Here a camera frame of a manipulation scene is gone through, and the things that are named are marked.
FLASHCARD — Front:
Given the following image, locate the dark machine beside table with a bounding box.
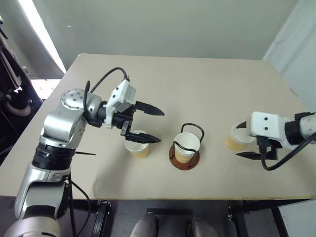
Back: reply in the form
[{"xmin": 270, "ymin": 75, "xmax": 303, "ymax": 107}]
[{"xmin": 0, "ymin": 16, "xmax": 43, "ymax": 155}]

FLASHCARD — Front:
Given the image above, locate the white paper cup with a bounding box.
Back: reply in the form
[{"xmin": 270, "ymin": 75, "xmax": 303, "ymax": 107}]
[
  {"xmin": 123, "ymin": 129, "xmax": 151, "ymax": 160},
  {"xmin": 173, "ymin": 132, "xmax": 200, "ymax": 163},
  {"xmin": 225, "ymin": 123, "xmax": 255, "ymax": 152}
]

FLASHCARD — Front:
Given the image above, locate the black cable under arm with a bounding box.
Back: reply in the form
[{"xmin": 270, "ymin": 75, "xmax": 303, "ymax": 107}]
[{"xmin": 64, "ymin": 172, "xmax": 91, "ymax": 237}]

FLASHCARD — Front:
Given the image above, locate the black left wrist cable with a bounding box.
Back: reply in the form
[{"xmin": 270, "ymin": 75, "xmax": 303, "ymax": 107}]
[{"xmin": 83, "ymin": 67, "xmax": 131, "ymax": 122}]

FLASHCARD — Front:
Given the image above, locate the white panel under table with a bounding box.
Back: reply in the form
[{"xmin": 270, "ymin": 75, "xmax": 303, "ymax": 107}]
[{"xmin": 276, "ymin": 197, "xmax": 316, "ymax": 237}]

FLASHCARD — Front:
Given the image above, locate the black wire cup holder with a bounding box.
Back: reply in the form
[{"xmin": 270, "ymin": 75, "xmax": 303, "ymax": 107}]
[{"xmin": 168, "ymin": 122, "xmax": 205, "ymax": 171}]

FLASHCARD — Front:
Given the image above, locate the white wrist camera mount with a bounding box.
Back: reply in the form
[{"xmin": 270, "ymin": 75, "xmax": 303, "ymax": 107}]
[
  {"xmin": 247, "ymin": 111, "xmax": 292, "ymax": 150},
  {"xmin": 104, "ymin": 79, "xmax": 137, "ymax": 130}
]

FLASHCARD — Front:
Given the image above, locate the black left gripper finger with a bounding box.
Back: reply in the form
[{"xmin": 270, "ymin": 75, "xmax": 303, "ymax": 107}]
[
  {"xmin": 134, "ymin": 100, "xmax": 165, "ymax": 117},
  {"xmin": 124, "ymin": 131, "xmax": 162, "ymax": 145}
]

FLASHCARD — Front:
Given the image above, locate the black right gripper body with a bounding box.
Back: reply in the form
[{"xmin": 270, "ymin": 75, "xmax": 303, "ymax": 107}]
[{"xmin": 256, "ymin": 135, "xmax": 280, "ymax": 160}]

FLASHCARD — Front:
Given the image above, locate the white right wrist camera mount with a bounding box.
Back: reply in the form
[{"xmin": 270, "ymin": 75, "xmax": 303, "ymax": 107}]
[{"xmin": 247, "ymin": 111, "xmax": 292, "ymax": 150}]

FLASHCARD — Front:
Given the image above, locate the black metal table frame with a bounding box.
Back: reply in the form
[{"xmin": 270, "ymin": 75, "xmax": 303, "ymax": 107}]
[{"xmin": 70, "ymin": 197, "xmax": 316, "ymax": 237}]

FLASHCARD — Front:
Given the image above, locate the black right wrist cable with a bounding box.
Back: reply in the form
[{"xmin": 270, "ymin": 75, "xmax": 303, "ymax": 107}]
[{"xmin": 261, "ymin": 133, "xmax": 316, "ymax": 171}]

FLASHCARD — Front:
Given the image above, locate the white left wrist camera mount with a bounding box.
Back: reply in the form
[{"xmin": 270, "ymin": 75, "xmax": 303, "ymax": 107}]
[{"xmin": 104, "ymin": 79, "xmax": 137, "ymax": 130}]

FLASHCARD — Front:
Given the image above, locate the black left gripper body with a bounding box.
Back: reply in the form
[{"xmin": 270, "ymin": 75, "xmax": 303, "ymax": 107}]
[{"xmin": 112, "ymin": 104, "xmax": 136, "ymax": 137}]

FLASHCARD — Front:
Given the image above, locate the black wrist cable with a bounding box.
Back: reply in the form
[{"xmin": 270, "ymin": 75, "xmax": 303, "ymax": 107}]
[
  {"xmin": 83, "ymin": 67, "xmax": 131, "ymax": 122},
  {"xmin": 261, "ymin": 133, "xmax": 316, "ymax": 171}
]

